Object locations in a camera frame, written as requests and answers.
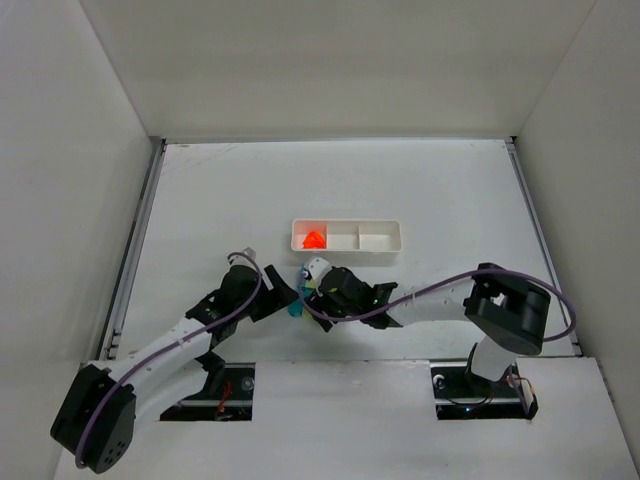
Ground orange round lego piece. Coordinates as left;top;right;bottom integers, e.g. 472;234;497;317
302;230;326;250

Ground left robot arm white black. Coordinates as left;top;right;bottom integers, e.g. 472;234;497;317
50;263;298;474

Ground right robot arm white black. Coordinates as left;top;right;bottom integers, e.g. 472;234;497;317
300;257;551;382

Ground lower blue lego block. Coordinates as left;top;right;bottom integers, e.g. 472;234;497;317
287;300;304;318

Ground white three-compartment tray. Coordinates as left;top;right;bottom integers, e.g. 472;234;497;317
290;218;403;255

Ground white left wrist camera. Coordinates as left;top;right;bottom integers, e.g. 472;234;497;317
234;247;256;262

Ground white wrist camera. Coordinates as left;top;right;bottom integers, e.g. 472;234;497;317
303;256;332;288
234;247;256;262

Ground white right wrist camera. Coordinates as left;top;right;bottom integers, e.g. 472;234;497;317
303;256;332;288

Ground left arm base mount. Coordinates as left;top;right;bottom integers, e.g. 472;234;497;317
159;352;256;422

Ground left aluminium table rail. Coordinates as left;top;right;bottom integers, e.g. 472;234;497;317
90;136;167;360

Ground aluminium table rail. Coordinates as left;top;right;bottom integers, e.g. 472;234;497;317
90;136;167;360
504;136;583;357

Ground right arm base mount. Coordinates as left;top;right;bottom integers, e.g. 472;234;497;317
430;360;539;421

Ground right aluminium table rail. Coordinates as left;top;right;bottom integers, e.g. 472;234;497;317
504;136;583;357

